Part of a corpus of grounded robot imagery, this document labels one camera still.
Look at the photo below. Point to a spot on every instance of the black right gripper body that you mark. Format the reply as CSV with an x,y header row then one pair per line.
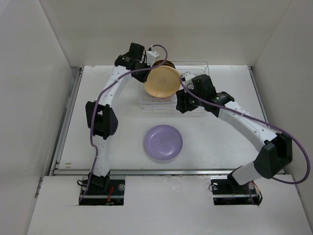
x,y
190,103

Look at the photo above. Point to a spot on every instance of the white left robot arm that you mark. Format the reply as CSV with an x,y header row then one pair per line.
x,y
101,119

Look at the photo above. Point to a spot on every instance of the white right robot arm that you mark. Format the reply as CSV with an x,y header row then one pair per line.
x,y
274,149

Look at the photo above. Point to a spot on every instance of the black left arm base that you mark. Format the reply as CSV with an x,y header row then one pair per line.
x,y
102,191

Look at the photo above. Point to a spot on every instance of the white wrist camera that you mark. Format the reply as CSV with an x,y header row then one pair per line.
x,y
152,55
187,78

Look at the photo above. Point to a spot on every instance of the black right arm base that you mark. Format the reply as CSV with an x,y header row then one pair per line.
x,y
227,193

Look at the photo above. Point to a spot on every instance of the yellow patterned plate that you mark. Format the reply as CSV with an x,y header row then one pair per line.
x,y
166,63

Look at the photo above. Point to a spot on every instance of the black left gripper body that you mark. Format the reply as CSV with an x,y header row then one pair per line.
x,y
141,76

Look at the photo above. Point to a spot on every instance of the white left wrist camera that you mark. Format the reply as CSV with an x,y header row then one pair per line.
x,y
152,55

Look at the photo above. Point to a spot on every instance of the tan yellow plate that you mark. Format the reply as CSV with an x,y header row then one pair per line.
x,y
162,82

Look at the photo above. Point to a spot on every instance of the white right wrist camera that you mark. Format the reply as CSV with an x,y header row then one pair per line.
x,y
187,78

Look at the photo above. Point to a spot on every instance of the lavender purple plate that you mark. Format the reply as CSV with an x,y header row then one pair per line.
x,y
163,143

